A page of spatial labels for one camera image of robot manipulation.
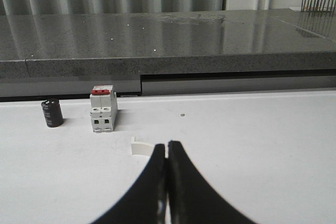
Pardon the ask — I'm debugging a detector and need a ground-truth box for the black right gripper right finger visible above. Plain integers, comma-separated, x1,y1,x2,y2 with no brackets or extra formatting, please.
168,141,254,223

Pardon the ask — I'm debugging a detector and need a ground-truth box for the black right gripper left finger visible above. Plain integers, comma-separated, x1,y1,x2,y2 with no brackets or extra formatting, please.
94,144,166,223

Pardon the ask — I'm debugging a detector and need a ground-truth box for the white half-ring pipe clamp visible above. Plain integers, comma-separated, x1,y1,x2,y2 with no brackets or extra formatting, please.
131,136,154,157

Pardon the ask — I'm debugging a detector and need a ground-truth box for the black cylindrical capacitor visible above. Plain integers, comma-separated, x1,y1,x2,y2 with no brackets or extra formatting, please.
41,99,64,127

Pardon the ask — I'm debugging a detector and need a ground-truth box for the grey stone counter ledge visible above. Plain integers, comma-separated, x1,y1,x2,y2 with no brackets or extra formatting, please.
1,9,335,79

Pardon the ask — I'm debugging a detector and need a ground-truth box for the white circuit breaker red switch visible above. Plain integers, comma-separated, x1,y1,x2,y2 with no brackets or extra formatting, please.
90,85,118,133

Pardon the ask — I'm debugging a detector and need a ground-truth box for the metal wire rack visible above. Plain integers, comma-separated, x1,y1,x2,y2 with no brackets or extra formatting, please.
300,0,335,13

